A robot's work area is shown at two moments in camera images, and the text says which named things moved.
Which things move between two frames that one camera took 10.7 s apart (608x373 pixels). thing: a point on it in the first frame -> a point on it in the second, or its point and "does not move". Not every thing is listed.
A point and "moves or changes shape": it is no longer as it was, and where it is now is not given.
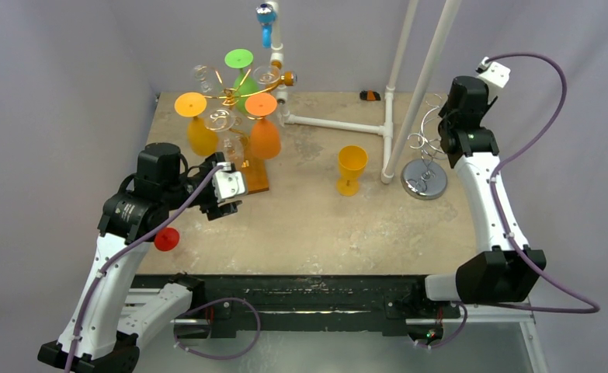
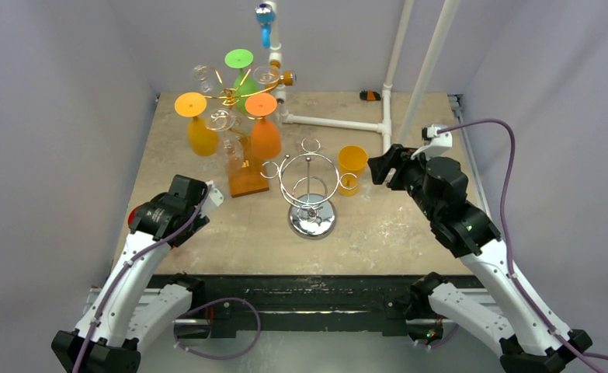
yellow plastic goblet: [352, 158] does not move
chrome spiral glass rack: [425, 178] moves or changes shape
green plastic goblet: [244, 85] does not move
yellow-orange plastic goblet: [202, 136] does not move
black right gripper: [448, 109] -> [392, 171]
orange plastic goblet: [265, 143] does not move
